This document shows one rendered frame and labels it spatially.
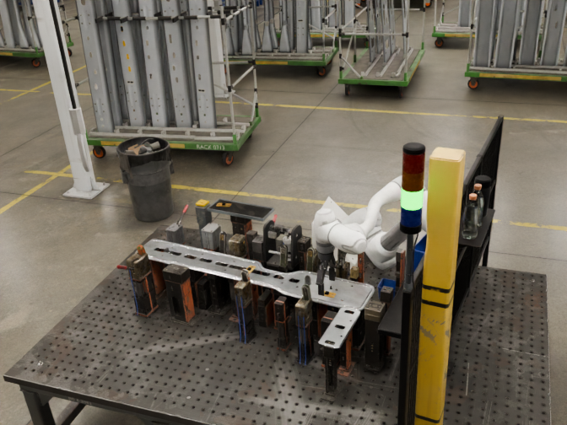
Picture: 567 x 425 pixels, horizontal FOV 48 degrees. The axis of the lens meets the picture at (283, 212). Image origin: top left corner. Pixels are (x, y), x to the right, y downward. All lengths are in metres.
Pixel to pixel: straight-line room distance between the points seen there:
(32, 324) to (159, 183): 1.76
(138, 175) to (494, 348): 3.69
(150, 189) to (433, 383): 3.96
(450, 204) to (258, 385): 1.42
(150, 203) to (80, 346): 2.72
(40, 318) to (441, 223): 3.62
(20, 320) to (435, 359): 3.50
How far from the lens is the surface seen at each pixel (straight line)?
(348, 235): 2.78
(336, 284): 3.20
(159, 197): 6.04
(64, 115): 6.72
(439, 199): 2.14
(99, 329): 3.64
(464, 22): 12.41
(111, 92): 7.86
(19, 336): 5.03
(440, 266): 2.26
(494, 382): 3.18
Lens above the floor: 2.81
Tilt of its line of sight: 28 degrees down
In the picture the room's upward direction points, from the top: 4 degrees counter-clockwise
